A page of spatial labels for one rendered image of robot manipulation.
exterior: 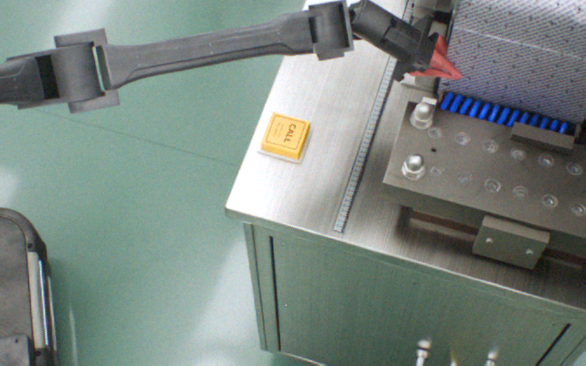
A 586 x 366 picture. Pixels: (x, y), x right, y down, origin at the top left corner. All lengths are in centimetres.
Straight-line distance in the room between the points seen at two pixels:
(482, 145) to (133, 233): 131
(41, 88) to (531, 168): 75
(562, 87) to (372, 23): 31
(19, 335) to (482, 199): 119
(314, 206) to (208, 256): 98
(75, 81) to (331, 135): 54
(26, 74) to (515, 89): 75
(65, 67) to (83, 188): 140
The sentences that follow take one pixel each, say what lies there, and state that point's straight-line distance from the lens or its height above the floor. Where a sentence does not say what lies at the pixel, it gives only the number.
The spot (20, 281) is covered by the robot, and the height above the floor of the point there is 24.
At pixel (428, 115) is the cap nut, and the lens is 148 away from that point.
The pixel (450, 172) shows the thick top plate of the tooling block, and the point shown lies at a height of 103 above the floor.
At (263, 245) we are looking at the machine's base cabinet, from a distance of 167.
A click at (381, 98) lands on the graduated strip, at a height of 90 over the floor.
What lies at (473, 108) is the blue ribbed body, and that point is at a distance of 152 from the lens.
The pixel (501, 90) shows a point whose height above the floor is 107.
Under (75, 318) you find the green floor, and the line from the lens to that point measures 252.
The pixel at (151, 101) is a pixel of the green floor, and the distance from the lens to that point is 278.
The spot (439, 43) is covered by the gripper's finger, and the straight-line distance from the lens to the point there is 147.
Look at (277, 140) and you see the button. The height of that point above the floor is 92.
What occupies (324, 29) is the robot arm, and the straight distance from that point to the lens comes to 140.
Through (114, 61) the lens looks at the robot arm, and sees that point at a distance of 129.
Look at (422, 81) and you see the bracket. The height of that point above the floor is 92.
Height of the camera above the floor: 232
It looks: 62 degrees down
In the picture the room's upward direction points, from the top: 2 degrees counter-clockwise
